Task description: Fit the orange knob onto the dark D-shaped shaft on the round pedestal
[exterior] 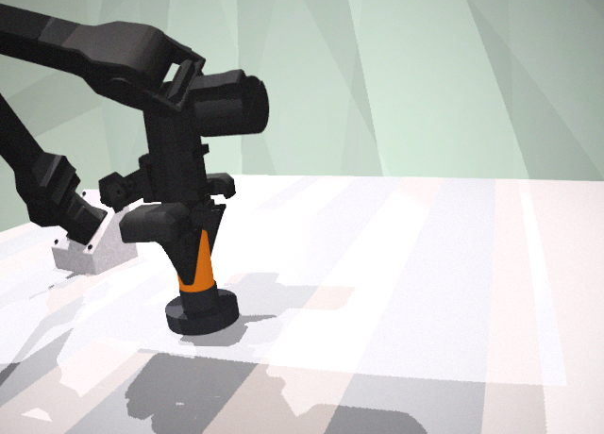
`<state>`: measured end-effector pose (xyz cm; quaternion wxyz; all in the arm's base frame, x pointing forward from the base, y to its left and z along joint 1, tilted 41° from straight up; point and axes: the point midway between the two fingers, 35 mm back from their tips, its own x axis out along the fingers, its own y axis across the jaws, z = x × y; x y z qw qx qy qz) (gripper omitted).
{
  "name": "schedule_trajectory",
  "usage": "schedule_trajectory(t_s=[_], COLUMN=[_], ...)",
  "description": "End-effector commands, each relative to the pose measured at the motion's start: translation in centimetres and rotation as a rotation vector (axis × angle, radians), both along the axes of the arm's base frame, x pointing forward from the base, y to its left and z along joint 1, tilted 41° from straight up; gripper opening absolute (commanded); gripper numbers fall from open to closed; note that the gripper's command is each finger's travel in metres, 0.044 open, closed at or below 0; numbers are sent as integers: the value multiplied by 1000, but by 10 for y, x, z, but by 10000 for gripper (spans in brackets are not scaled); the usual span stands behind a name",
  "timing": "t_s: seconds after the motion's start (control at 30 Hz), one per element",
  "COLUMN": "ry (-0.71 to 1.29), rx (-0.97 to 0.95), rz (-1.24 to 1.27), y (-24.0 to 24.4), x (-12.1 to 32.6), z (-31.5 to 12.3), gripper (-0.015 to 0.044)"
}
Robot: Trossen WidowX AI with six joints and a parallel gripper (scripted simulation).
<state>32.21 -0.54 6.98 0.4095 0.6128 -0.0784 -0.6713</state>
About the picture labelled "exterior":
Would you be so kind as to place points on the grey round pedestal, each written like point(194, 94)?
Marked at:
point(202, 313)

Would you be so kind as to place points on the orange knob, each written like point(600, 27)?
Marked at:
point(204, 275)

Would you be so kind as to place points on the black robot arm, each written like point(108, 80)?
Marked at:
point(127, 63)

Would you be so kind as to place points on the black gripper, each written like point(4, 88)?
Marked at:
point(184, 190)

